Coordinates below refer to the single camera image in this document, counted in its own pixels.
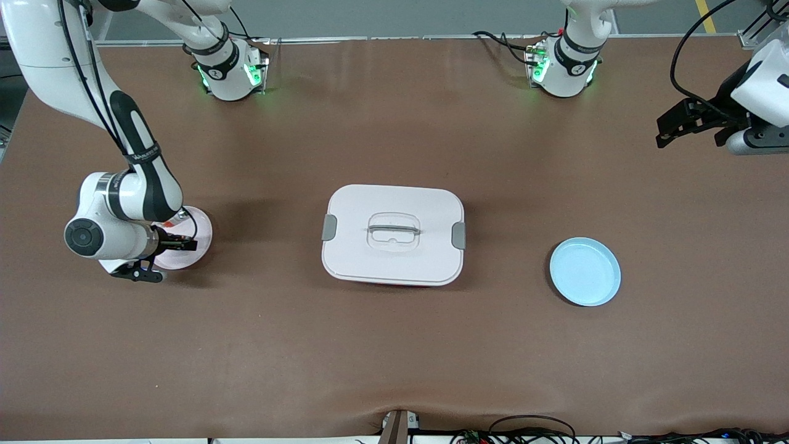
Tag white lidded storage box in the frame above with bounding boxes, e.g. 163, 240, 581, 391
321, 184, 467, 287

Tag round pink plate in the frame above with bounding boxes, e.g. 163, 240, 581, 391
151, 205, 214, 271

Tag round light blue plate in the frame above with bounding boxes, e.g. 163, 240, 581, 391
549, 237, 622, 307

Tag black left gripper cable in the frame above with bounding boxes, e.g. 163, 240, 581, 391
670, 0, 740, 121

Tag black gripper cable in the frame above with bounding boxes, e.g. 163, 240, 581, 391
57, 0, 133, 158
670, 0, 740, 121

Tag aluminium frame post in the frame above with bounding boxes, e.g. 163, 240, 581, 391
738, 6, 789, 50

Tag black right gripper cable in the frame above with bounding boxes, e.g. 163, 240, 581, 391
57, 0, 133, 158

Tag black arm base cables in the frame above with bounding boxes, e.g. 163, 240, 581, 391
473, 30, 538, 66

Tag black looped floor cable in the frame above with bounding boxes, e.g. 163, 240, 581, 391
488, 414, 578, 444

